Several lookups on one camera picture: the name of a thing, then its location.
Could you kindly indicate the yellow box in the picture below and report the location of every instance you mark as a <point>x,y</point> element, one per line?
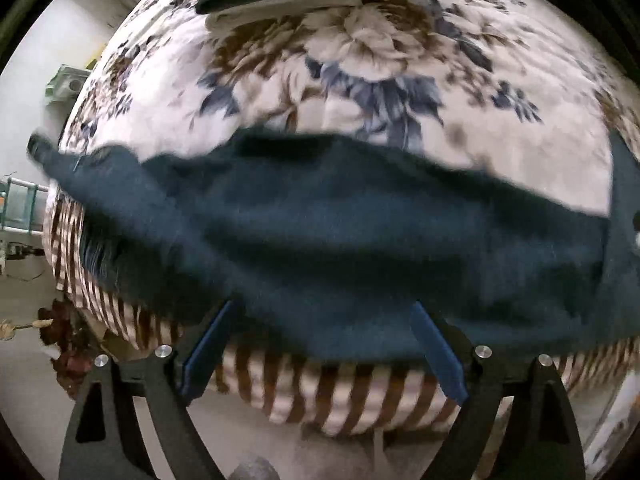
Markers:
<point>92,63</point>

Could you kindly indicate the teal metal rack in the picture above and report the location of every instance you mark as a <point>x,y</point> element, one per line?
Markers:
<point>20,205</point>

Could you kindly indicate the dark red cloth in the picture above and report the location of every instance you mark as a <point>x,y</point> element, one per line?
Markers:
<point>72,350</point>

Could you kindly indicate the dark blue pants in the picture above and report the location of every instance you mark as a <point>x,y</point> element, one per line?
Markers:
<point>325,240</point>

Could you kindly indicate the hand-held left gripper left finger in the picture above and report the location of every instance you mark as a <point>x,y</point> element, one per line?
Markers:
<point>205,355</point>

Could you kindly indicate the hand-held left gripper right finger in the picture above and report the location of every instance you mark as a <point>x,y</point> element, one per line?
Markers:
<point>440,355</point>

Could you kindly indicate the floral bedsheet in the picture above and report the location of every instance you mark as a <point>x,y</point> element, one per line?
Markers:
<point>375,60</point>

